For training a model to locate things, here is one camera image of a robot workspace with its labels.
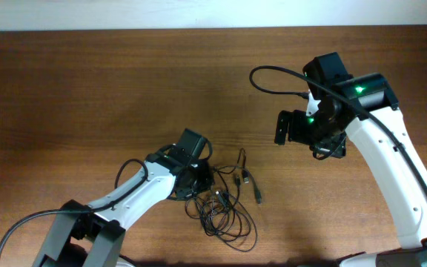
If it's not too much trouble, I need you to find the camera cable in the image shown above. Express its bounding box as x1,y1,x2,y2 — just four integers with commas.
248,65,427,257
0,158,150,267

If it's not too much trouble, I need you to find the right camera cable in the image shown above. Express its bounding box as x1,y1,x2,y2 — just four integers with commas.
248,65,427,257

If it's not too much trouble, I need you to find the left camera cable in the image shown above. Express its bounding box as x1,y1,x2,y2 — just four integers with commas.
0,158,150,267

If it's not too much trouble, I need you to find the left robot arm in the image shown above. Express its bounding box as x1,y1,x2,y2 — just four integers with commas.
33,129,213,267

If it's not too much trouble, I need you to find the thin black USB cable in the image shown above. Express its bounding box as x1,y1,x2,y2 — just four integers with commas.
183,174,259,253

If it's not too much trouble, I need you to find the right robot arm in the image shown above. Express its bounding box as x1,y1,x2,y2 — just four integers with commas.
274,53,427,266

